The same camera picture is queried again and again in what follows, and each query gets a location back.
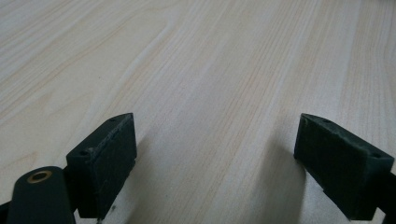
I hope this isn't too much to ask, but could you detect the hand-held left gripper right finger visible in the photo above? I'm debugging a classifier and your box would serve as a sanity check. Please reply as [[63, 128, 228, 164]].
[[293, 113, 395, 221]]

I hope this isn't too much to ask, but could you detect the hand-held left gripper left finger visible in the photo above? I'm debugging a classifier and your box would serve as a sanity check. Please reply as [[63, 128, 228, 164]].
[[65, 112, 138, 219]]

